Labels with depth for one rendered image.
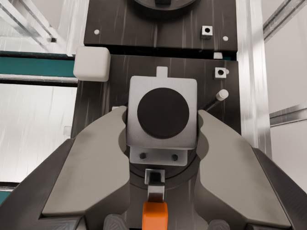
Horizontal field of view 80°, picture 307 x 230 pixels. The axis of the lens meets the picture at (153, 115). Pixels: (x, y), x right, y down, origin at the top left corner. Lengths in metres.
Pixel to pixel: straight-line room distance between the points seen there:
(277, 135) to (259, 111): 0.14
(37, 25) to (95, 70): 0.11
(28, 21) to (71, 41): 0.07
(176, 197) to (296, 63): 0.39
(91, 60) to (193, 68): 0.15
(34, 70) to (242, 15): 0.35
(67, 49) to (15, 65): 0.09
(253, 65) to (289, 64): 0.18
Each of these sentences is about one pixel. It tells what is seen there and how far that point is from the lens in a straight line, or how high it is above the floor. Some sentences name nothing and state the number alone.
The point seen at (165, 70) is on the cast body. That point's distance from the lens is 0.17.
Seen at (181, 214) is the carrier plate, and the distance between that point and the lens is 0.27.
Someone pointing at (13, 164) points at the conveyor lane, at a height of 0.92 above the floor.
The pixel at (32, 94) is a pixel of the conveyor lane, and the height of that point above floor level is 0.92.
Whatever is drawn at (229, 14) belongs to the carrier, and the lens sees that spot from 0.36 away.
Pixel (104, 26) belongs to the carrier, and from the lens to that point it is 0.33.
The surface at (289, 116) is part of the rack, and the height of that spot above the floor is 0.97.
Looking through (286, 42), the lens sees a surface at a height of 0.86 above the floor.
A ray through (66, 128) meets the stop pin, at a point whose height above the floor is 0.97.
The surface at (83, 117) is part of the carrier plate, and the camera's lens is 0.28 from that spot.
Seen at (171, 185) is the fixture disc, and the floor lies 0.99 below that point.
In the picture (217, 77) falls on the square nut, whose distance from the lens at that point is 0.29.
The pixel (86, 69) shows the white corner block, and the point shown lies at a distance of 0.28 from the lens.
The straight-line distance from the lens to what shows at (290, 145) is 0.46.
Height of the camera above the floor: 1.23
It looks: 79 degrees down
